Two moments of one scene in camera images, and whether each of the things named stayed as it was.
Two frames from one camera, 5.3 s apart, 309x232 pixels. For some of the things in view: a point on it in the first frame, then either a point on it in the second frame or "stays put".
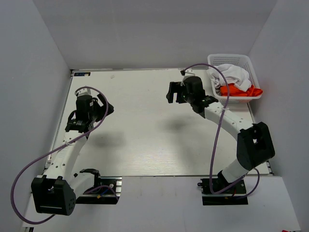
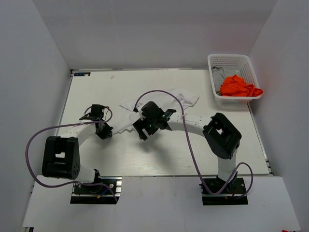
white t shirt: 233,74 -> 170,100
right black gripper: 174,87 -> 140,124
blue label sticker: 82,74 stays put
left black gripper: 102,109 -> 107,134
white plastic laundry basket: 242,61 stays put
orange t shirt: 235,91 stays put
